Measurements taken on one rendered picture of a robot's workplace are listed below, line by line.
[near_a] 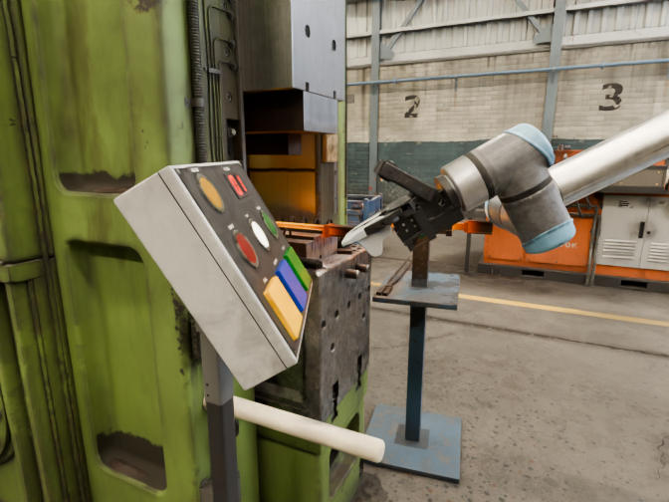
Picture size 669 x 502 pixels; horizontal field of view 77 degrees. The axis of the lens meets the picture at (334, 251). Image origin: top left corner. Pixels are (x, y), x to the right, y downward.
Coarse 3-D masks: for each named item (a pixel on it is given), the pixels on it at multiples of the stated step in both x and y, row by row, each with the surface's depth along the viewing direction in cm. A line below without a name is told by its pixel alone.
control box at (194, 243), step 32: (128, 192) 48; (160, 192) 48; (192, 192) 49; (224, 192) 61; (256, 192) 80; (160, 224) 49; (192, 224) 49; (224, 224) 54; (160, 256) 49; (192, 256) 49; (224, 256) 49; (256, 256) 58; (192, 288) 50; (224, 288) 50; (256, 288) 52; (224, 320) 51; (256, 320) 51; (224, 352) 52; (256, 352) 52; (288, 352) 52; (256, 384) 53
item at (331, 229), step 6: (276, 222) 130; (282, 222) 130; (288, 222) 130; (312, 228) 123; (318, 228) 123; (324, 228) 121; (330, 228) 122; (336, 228) 120; (342, 228) 119; (348, 228) 118; (324, 234) 121; (330, 234) 121; (336, 234) 121; (342, 234) 120
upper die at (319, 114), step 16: (256, 96) 110; (272, 96) 108; (288, 96) 106; (304, 96) 105; (320, 96) 112; (256, 112) 111; (272, 112) 109; (288, 112) 107; (304, 112) 105; (320, 112) 113; (336, 112) 122; (256, 128) 112; (272, 128) 110; (288, 128) 108; (304, 128) 106; (320, 128) 114; (336, 128) 123
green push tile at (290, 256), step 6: (288, 252) 75; (294, 252) 80; (288, 258) 73; (294, 258) 77; (294, 264) 74; (300, 264) 79; (294, 270) 74; (300, 270) 76; (306, 270) 81; (300, 276) 74; (306, 276) 78; (300, 282) 74; (306, 282) 76; (306, 288) 75
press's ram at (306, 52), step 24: (240, 0) 101; (264, 0) 98; (288, 0) 96; (312, 0) 104; (336, 0) 115; (240, 24) 102; (264, 24) 100; (288, 24) 97; (312, 24) 105; (336, 24) 117; (264, 48) 101; (288, 48) 98; (312, 48) 106; (336, 48) 118; (264, 72) 102; (288, 72) 99; (312, 72) 107; (336, 72) 120; (336, 96) 121
